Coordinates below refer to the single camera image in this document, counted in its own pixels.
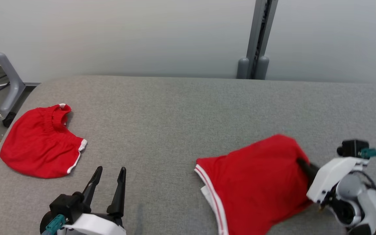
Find left teal camera connector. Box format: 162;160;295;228
41;214;67;235

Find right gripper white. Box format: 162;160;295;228
296;157;369;204

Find black caster wheel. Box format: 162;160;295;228
3;112;16;128

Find red shorts with white trim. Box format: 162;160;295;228
0;103;88;179

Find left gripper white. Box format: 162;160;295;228
57;166;127;235

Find red jersey with number print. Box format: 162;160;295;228
194;134;314;235

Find grey partition post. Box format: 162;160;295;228
246;0;278;80

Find taller grey foot cylinder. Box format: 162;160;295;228
256;56;270;80

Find short grey foot cylinder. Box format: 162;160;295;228
237;57;250;79

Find grey metal furniture leg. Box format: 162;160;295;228
0;23;26;121

